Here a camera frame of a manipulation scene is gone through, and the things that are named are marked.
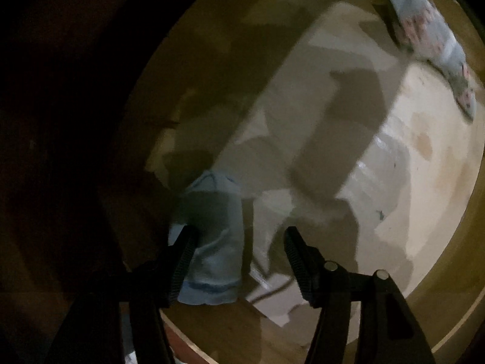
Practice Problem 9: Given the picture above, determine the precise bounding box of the wooden drawer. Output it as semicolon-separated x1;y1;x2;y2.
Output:
110;0;485;364

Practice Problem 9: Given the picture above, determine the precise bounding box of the light blue sock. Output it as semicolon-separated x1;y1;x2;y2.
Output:
167;170;245;306

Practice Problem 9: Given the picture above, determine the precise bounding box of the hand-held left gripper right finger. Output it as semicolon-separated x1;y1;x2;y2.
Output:
283;226;436;364

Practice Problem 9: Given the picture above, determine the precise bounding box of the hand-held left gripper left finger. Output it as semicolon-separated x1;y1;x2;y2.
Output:
53;225;198;364

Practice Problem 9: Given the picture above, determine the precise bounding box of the white ribbed cloth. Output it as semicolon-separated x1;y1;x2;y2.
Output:
220;0;474;327

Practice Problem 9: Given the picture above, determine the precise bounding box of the floral light underwear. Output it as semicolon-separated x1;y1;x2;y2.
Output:
384;0;477;122

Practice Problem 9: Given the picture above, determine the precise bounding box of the wooden nightstand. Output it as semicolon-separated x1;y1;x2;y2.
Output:
0;0;171;364

